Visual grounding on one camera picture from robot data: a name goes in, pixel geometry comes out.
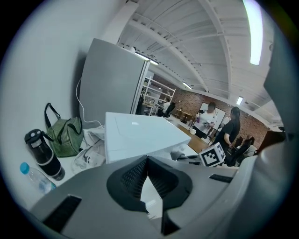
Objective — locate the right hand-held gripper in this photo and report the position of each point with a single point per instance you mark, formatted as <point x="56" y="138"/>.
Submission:
<point x="211" y="157"/>

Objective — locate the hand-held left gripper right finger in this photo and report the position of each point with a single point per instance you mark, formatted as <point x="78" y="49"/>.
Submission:
<point x="172" y="186"/>

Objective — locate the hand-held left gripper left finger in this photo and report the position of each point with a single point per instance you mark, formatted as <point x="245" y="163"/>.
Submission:
<point x="126" y="184"/>

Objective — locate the grey cloth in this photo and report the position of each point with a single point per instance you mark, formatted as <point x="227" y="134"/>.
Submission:
<point x="178" y="156"/>

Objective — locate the white microwave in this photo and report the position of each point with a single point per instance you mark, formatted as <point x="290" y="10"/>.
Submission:
<point x="140" y="133"/>

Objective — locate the wooden table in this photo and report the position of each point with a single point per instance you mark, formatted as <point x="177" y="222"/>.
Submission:
<point x="198" y="142"/>

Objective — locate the whiteboard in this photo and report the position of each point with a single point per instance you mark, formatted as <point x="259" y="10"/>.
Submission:
<point x="219" y="114"/>

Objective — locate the white crumpled plastic bag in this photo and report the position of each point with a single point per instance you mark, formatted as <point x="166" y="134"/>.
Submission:
<point x="90" y="149"/>

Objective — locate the black office chair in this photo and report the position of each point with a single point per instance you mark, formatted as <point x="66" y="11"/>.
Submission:
<point x="170" y="109"/>

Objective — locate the small ceiling light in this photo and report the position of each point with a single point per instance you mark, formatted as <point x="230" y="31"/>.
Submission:
<point x="239" y="100"/>
<point x="187" y="85"/>

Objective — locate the green striped bag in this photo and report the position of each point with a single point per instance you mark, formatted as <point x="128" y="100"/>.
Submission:
<point x="66" y="137"/>

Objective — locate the black insulated bottle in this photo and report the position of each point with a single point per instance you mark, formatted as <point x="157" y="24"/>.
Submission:
<point x="45" y="154"/>

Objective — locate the white metal shelf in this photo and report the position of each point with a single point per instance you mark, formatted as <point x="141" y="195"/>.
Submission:
<point x="154" y="91"/>

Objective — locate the clear plastic water bottle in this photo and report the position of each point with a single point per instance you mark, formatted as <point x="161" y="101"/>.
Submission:
<point x="37" y="178"/>

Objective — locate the grey refrigerator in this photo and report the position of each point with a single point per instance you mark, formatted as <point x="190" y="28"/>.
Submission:
<point x="112" y="81"/>

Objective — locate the long ceiling light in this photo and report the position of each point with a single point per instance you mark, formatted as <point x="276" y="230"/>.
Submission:
<point x="253" y="30"/>

